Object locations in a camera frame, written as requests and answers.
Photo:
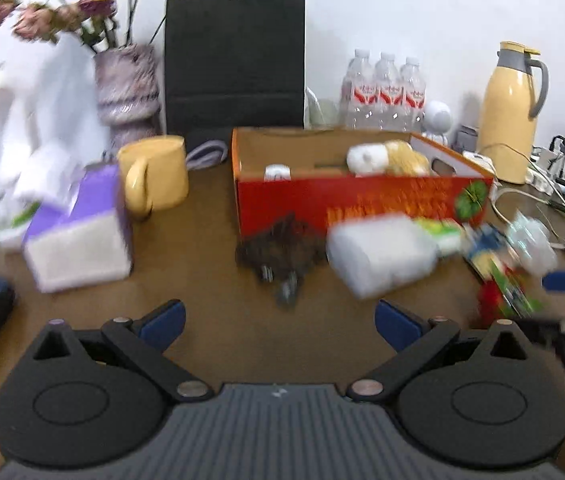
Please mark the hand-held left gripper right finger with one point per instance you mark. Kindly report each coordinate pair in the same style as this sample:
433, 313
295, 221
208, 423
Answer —
396, 325

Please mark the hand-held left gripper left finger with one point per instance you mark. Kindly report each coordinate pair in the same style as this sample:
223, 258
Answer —
162, 321

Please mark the white plastic bottle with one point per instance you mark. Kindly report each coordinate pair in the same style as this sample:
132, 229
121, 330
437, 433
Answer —
382, 255

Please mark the red green crinkled wrapper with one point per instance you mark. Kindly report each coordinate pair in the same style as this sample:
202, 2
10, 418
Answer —
497, 280

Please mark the orange cardboard box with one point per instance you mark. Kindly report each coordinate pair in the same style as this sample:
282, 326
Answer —
362, 202

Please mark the black earphones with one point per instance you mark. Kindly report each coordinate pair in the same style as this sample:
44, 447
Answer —
277, 252

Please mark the crumpled clear plastic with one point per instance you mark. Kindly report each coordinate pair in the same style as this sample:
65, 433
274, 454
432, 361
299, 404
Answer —
530, 242

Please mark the purple tissue box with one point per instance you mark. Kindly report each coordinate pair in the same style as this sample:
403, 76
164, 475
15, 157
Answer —
82, 240

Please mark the white power strip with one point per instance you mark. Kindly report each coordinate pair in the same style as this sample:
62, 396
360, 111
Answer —
557, 165

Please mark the yellow mug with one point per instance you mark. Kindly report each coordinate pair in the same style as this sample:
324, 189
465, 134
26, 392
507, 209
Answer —
160, 170

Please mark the white charger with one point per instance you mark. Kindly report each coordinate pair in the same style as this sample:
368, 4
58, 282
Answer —
480, 161

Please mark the white yellow plush toy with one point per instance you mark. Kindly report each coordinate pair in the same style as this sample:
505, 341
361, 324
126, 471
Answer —
402, 157

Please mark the yellow thermos jug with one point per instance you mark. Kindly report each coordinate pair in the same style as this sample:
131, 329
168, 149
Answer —
505, 120

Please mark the small grey box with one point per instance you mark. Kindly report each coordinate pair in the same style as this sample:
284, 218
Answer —
467, 139

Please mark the small white round gadget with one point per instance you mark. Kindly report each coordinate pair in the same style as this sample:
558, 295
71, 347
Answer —
277, 172

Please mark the white robot figurine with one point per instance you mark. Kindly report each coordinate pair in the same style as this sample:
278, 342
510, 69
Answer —
437, 120

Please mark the clear glass cup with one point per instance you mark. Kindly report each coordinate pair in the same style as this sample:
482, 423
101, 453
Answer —
323, 112

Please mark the clear water bottle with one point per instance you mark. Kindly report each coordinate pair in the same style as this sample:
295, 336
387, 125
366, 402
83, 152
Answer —
358, 95
412, 97
388, 95

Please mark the purple mottled vase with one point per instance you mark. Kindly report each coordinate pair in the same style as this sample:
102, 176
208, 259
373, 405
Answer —
127, 95

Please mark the black paper bag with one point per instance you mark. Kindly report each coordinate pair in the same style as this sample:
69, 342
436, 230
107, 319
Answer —
235, 60

